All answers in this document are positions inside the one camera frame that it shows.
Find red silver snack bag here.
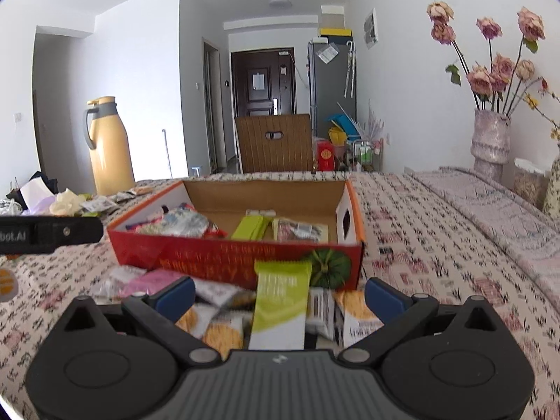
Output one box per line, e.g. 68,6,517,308
125,203,227,238

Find green white snack bar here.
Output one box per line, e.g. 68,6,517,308
249,261,312,351

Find long green white snack pack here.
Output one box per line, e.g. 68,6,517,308
272,218,328,244

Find white artificial flower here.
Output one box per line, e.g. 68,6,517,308
48,188,91,217

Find calligraphy print tablecloth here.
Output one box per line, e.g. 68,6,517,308
1,174,559,419

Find red cardboard snack box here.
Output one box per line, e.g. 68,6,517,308
107,176,365,290

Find green snack pack on left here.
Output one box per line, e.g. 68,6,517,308
231,214,272,241

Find yellow thermos jug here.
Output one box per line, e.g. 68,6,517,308
84,96,135,196

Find pink folded table runner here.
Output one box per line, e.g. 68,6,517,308
411,167,559,309

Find pink textured flower vase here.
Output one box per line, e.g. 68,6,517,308
471,110,511,183

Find wooden chair back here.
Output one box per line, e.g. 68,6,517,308
236,114,313,174

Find dried pink rose bouquet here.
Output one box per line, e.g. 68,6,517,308
426,1,547,123

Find dark brown entrance door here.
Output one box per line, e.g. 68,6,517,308
231,48,296,118

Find grey refrigerator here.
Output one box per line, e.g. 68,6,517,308
308,38,356,139

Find metal wire storage rack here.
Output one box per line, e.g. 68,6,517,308
344,139,384,173

